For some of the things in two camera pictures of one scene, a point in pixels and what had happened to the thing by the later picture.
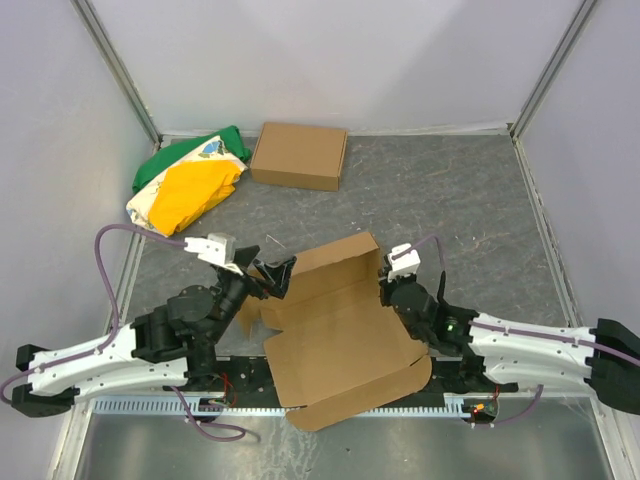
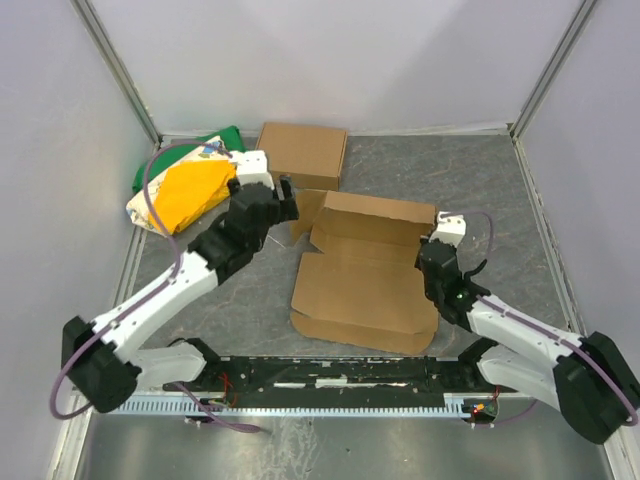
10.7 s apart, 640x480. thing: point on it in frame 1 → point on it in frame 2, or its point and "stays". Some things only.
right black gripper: x=396 y=291 → x=438 y=261
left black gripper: x=251 y=275 → x=273 y=204
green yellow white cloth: x=181 y=183 stays
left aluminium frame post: x=107 y=49 stays
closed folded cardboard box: x=299 y=156 stays
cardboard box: x=339 y=352 → x=365 y=287
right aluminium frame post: x=563 y=54 stays
